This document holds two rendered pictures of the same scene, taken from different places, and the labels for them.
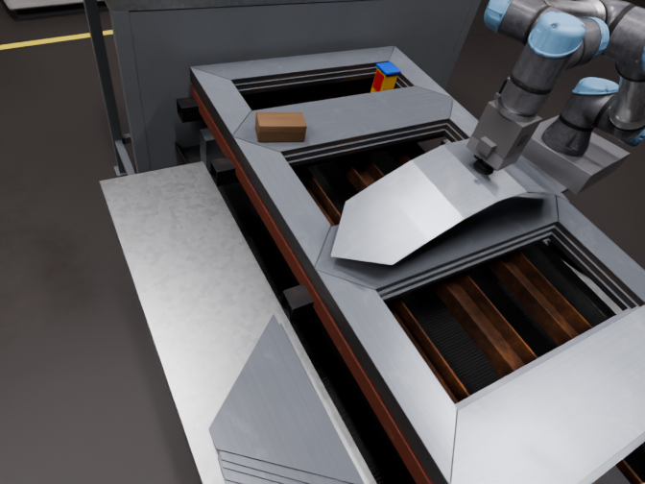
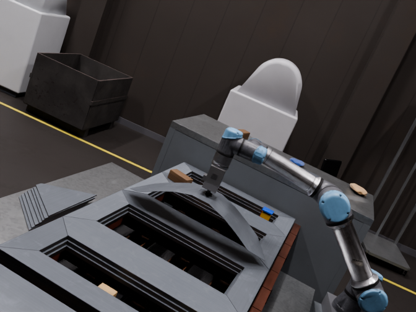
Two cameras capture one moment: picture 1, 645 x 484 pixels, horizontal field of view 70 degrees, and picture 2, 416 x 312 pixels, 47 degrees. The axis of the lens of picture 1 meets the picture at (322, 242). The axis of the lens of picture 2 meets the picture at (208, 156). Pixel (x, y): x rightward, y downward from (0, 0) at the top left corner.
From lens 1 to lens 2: 181 cm
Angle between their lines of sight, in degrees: 54
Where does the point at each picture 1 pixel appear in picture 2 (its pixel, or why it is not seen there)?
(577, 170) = not seen: outside the picture
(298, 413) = (62, 200)
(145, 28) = (177, 138)
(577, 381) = (145, 258)
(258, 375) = (68, 192)
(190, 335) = (70, 185)
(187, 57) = (187, 160)
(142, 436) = not seen: hidden behind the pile
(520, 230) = (218, 251)
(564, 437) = (111, 249)
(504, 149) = (206, 176)
